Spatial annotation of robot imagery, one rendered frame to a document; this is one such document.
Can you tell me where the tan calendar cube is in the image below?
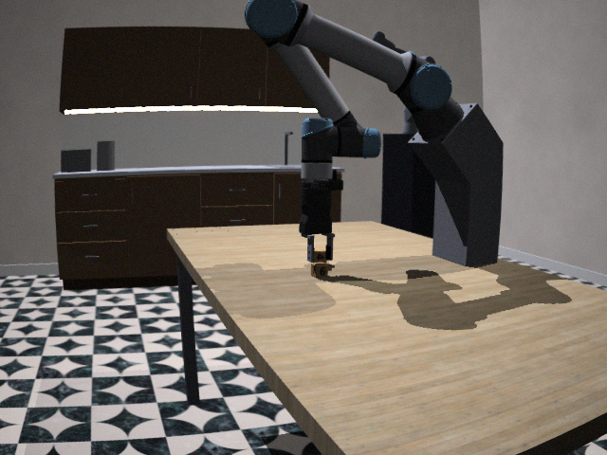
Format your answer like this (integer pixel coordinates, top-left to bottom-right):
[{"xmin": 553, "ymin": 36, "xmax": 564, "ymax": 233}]
[
  {"xmin": 314, "ymin": 248, "xmax": 326, "ymax": 263},
  {"xmin": 311, "ymin": 263, "xmax": 328, "ymax": 278}
]

